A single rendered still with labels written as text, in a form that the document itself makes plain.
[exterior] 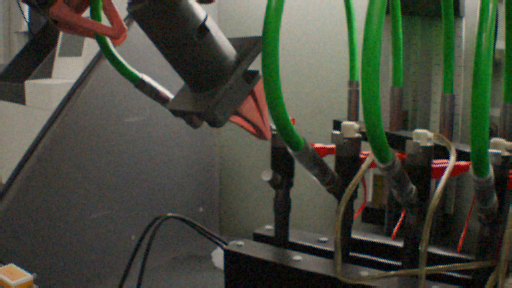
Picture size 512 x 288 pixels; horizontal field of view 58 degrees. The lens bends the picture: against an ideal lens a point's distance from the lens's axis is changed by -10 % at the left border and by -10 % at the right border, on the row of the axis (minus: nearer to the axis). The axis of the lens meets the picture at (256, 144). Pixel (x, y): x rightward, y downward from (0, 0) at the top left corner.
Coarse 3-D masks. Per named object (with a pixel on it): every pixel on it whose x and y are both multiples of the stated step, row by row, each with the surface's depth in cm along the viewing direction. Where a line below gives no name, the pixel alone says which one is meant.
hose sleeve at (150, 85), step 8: (144, 80) 54; (136, 88) 55; (144, 88) 55; (152, 88) 55; (160, 88) 56; (152, 96) 56; (160, 96) 56; (168, 96) 56; (160, 104) 57; (184, 120) 59
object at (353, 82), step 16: (96, 0) 50; (352, 0) 70; (96, 16) 50; (352, 16) 70; (352, 32) 71; (112, 48) 52; (352, 48) 71; (112, 64) 52; (128, 64) 54; (352, 64) 72; (352, 80) 72
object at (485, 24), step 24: (480, 0) 32; (504, 0) 46; (480, 24) 31; (480, 48) 31; (480, 72) 31; (504, 72) 50; (480, 96) 31; (504, 96) 50; (480, 120) 31; (504, 120) 50; (480, 144) 32; (480, 168) 34; (480, 192) 37
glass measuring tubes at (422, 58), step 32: (416, 0) 69; (384, 32) 74; (416, 32) 73; (384, 64) 75; (416, 64) 74; (384, 96) 76; (416, 96) 75; (416, 128) 76; (384, 192) 80; (448, 192) 74; (384, 224) 78; (448, 224) 73
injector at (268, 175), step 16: (272, 128) 57; (272, 144) 57; (272, 160) 58; (288, 160) 57; (272, 176) 56; (288, 176) 57; (288, 192) 59; (288, 208) 59; (288, 224) 59; (288, 240) 60
